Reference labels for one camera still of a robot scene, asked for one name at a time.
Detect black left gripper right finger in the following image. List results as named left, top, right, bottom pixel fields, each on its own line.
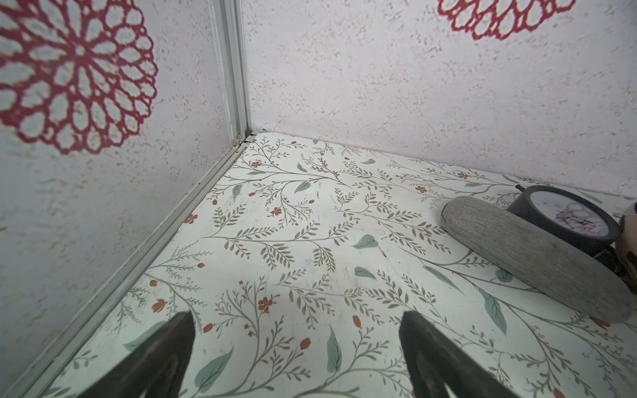
left=399, top=311, right=516, bottom=397

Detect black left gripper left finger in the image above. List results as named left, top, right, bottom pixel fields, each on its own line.
left=79, top=312, right=196, bottom=398

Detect grey fabric oblong case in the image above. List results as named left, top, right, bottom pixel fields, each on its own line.
left=441, top=197, right=634, bottom=323

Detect black round alarm clock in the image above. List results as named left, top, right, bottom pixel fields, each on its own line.
left=507, top=185, right=620, bottom=256

